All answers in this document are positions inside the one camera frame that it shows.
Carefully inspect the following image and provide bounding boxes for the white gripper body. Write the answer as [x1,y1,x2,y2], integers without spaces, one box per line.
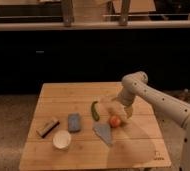
[117,88,136,106]

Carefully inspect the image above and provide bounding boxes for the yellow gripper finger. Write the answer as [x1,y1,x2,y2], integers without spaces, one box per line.
[124,106,133,119]

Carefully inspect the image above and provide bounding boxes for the red apple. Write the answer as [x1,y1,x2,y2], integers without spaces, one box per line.
[109,115,121,128]

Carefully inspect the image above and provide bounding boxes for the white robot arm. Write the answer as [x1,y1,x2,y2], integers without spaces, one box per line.
[117,71,190,171]

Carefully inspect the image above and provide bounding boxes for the white paper cup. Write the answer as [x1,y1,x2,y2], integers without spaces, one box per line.
[53,130,71,150]

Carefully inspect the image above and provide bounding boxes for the grey blue cloth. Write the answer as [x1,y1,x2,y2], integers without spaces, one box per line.
[93,123,112,145]

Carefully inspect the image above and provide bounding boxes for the green chili pepper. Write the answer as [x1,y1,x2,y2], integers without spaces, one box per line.
[91,101,100,121]

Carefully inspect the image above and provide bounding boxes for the blue sponge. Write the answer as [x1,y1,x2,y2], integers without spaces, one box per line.
[68,113,81,133]

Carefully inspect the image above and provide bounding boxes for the wooden table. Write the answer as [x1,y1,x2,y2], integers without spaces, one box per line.
[19,82,171,171]

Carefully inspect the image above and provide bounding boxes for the wooden black eraser block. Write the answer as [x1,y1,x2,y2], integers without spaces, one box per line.
[36,118,60,138]

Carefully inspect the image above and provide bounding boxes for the wooden shelf rail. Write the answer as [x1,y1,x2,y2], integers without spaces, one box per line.
[0,0,190,32]

